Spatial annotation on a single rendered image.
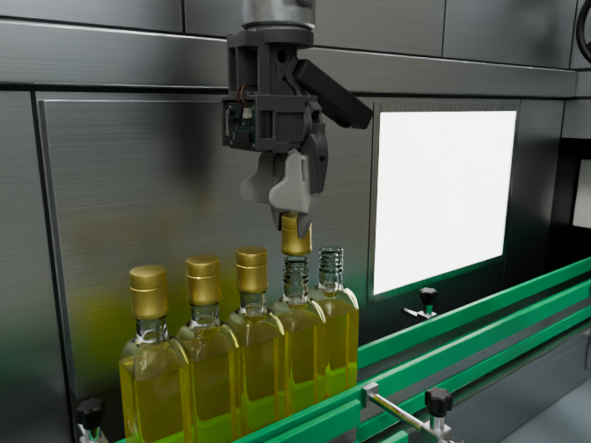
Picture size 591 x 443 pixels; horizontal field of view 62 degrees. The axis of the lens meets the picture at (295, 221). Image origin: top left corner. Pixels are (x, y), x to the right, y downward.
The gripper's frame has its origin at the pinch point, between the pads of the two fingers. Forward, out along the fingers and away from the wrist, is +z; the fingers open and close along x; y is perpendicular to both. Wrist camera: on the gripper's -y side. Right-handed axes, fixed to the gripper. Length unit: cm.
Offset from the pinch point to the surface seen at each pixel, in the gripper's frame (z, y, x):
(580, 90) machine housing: -16, -93, -12
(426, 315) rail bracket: 21.8, -31.6, -5.4
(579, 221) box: 17, -105, -14
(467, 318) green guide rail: 24.4, -41.0, -3.6
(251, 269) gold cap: 4.1, 6.7, 1.1
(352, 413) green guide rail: 23.1, -4.0, 6.0
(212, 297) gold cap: 6.1, 11.4, 1.2
